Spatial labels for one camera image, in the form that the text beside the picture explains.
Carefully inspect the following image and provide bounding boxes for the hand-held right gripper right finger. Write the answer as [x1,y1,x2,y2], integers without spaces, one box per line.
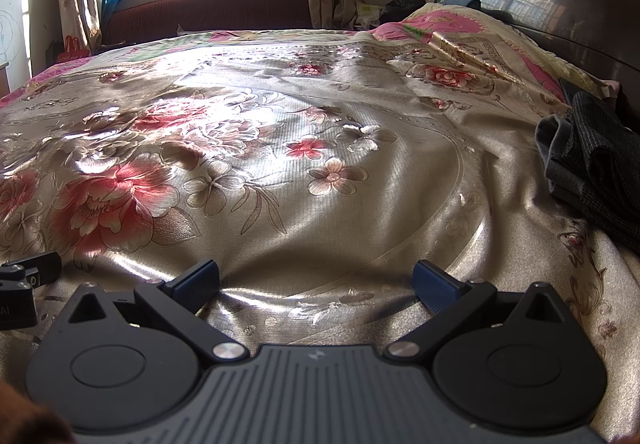
[383,260,569,366]

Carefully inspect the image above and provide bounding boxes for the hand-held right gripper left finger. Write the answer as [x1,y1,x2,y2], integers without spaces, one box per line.
[67,260,251,366]

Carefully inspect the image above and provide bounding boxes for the gold patterned folded cloth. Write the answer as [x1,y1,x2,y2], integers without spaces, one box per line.
[432,31,527,85]

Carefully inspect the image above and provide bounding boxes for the floral satin bedspread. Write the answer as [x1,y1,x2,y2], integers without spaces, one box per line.
[0,28,640,444]

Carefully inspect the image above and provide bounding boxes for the white crumpled bags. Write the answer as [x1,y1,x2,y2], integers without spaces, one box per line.
[355,1,387,30]

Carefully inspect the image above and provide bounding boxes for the black clothes heap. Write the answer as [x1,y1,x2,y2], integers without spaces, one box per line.
[379,0,427,24]

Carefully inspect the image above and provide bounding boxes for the pink floral quilt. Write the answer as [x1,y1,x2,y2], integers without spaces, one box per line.
[372,2,621,101]

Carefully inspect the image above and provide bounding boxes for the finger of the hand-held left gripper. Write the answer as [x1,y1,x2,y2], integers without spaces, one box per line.
[0,251,63,289]

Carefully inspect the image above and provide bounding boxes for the maroon sofa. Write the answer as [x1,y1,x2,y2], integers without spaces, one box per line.
[99,0,311,46]

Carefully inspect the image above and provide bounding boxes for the red bag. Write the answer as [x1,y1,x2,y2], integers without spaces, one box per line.
[59,37,94,63]

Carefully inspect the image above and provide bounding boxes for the dark grey clothes pile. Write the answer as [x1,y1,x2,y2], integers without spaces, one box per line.
[534,77,640,252]

